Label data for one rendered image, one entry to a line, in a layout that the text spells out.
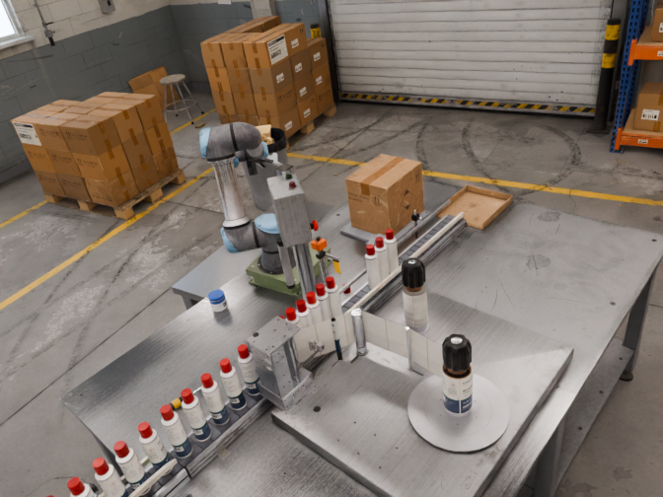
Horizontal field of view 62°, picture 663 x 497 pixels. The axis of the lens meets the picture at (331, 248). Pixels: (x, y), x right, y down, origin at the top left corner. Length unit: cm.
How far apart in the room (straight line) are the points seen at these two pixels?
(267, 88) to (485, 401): 442
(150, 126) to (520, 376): 432
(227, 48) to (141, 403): 430
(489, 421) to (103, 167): 413
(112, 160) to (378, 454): 404
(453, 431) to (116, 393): 123
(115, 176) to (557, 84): 431
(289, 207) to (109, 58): 639
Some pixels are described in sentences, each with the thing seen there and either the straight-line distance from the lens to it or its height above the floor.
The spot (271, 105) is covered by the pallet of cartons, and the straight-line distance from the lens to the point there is 576.
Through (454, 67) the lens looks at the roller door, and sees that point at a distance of 635.
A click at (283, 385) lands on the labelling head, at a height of 99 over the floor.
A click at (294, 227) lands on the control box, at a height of 136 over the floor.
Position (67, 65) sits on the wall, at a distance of 768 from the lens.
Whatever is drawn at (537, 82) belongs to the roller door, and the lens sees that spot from 616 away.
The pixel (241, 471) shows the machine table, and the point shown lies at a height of 83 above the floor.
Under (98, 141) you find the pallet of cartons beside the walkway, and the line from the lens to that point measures 513.
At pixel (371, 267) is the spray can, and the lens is 219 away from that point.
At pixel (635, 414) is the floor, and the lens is 309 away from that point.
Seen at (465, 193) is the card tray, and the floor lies 83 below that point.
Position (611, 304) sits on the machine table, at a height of 83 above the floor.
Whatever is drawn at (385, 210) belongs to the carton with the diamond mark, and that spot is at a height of 100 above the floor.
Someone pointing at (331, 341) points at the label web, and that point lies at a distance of 194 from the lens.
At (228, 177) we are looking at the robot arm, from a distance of 231.
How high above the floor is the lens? 228
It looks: 33 degrees down
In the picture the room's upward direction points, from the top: 9 degrees counter-clockwise
